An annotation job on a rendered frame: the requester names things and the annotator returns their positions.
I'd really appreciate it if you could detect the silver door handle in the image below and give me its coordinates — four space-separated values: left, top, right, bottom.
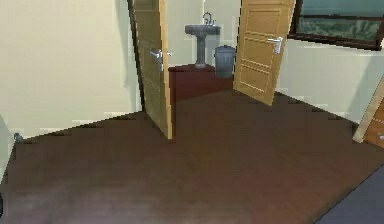
267 36 284 55
149 48 173 72

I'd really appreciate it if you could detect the grey pedestal sink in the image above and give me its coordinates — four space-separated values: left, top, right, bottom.
184 12 222 69

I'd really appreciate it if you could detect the dark framed window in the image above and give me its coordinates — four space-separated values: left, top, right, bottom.
288 0 384 52

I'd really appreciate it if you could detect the grey waste bin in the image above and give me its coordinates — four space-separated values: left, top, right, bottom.
213 45 237 79

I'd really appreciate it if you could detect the light wooden room door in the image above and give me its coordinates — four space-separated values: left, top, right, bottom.
128 0 174 140
232 0 297 107

